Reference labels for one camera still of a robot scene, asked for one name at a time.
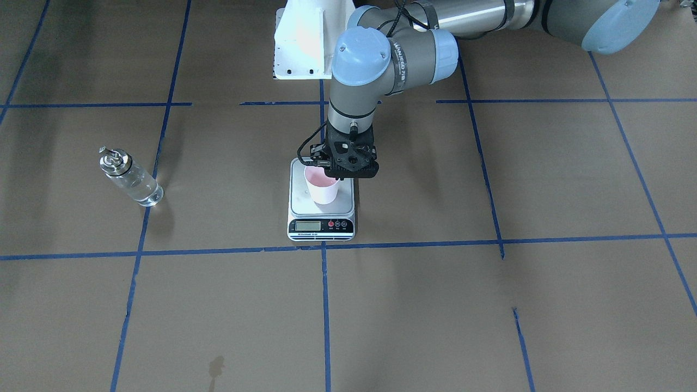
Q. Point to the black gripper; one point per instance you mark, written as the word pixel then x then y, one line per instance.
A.
pixel 318 153

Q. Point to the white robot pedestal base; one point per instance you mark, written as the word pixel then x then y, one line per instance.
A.
pixel 306 32

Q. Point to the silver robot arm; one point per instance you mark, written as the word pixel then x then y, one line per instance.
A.
pixel 383 52

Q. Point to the digital kitchen scale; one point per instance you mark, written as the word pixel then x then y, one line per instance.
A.
pixel 310 221

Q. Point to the pink plastic cup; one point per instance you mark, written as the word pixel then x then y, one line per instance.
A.
pixel 322 188

